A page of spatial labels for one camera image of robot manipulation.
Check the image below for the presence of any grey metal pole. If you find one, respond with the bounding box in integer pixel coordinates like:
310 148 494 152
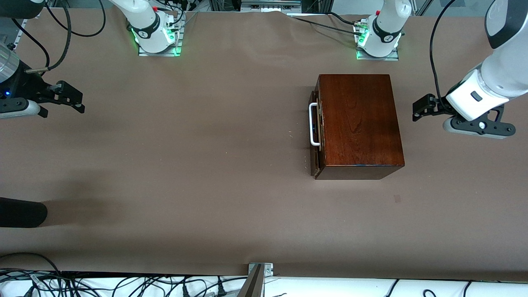
237 265 264 297

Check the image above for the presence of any black cable on table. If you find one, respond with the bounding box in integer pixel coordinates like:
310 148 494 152
289 16 365 37
325 12 357 26

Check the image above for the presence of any brown table cover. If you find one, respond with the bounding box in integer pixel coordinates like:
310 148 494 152
0 8 528 282

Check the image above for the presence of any white perforated rail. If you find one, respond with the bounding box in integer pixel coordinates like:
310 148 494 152
9 19 27 52

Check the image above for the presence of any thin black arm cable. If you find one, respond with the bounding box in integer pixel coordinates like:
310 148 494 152
12 19 51 68

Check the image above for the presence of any dark brown wooden cabinet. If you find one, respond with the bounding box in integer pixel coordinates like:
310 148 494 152
314 74 405 180

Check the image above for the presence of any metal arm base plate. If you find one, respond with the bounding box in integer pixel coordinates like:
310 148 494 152
356 25 400 61
138 21 183 57

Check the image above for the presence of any aluminium frame profile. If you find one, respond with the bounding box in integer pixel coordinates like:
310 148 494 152
414 0 434 17

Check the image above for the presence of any grey network switch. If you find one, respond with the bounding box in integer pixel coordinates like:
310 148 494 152
241 0 302 12

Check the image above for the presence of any small metal bracket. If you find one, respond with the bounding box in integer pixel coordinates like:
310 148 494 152
248 263 273 278

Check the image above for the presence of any black cylindrical object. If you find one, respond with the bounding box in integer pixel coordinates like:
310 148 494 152
0 197 48 228

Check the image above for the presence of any looped black arm cable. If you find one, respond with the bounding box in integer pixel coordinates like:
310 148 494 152
45 0 107 38

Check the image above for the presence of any black cable with metal plug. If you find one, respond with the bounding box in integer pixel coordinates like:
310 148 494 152
25 0 73 75

